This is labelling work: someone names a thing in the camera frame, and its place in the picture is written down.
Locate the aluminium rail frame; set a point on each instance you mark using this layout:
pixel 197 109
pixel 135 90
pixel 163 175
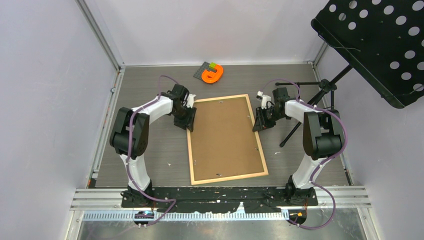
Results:
pixel 342 213

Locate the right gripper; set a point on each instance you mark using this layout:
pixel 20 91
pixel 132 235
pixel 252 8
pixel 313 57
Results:
pixel 261 122

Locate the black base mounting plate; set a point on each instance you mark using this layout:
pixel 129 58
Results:
pixel 218 200

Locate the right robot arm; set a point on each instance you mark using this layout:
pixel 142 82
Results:
pixel 323 137

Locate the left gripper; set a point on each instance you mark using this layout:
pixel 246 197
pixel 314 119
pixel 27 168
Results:
pixel 188 122

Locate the orange plastic horseshoe piece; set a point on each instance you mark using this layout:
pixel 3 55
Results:
pixel 210 77

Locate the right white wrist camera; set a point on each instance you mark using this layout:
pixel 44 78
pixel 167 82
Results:
pixel 264 100

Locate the green building brick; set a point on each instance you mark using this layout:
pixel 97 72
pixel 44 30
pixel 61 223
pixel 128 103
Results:
pixel 212 66

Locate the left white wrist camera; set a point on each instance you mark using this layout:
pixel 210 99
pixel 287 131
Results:
pixel 190 100

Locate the wooden picture frame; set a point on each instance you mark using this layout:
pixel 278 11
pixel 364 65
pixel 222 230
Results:
pixel 261 159

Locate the grey building baseplate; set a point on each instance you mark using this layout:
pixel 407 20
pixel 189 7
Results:
pixel 198 73

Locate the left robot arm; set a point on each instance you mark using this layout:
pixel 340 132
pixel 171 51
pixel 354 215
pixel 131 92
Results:
pixel 130 136

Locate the black perforated music stand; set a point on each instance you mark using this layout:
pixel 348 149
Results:
pixel 383 40

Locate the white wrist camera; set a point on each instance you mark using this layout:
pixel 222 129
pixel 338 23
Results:
pixel 190 100
pixel 264 100

